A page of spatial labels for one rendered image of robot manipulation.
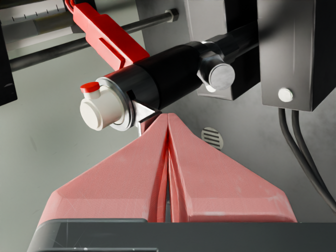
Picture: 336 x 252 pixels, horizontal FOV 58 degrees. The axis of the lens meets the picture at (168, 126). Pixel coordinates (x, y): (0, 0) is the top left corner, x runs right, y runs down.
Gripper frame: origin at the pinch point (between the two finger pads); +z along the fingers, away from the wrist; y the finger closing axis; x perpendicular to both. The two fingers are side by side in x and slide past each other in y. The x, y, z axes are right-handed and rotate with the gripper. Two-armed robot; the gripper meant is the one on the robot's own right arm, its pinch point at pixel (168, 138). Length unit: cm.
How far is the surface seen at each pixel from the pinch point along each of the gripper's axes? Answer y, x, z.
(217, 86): -2.5, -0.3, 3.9
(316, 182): -9.4, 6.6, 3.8
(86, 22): 4.6, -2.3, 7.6
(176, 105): -1.5, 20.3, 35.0
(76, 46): 10.1, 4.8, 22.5
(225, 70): -2.9, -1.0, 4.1
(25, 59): 14.0, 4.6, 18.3
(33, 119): 17.8, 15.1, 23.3
